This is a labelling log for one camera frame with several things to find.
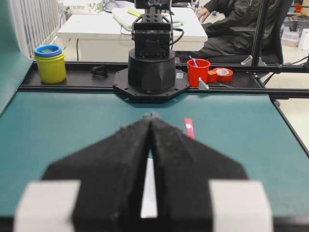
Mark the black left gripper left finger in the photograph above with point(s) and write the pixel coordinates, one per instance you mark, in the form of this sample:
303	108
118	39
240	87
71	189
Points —
112	173

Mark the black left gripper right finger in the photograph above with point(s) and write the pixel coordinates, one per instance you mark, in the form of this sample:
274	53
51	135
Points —
182	169

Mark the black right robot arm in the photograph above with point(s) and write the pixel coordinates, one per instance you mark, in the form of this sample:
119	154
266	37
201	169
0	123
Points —
151	63

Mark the red plastic cup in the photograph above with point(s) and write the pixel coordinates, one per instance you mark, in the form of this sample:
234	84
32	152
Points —
195	72

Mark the red tape roll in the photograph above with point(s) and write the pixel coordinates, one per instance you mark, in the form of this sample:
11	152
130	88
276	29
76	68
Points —
223	75

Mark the blue stick in cup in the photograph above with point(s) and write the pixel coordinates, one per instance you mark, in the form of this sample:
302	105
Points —
194	61

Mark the stacked yellow-green blue cups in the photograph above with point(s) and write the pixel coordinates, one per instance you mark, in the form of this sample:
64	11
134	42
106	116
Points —
51	64

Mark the seated person in dark jacket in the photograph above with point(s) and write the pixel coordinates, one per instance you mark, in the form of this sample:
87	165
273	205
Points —
222	40

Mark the black office chair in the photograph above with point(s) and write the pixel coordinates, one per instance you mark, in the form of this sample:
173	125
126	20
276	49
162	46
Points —
271	51

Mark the silver corner bracket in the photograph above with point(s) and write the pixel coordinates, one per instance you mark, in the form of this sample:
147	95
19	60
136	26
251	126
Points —
202	85

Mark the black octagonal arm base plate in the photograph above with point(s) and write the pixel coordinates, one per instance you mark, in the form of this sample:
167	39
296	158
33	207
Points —
122	87

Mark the black cable clip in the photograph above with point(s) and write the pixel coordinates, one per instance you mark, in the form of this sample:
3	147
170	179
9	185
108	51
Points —
99	71

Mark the black aluminium frame rail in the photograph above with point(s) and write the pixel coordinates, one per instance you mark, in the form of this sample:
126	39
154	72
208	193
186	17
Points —
245	80

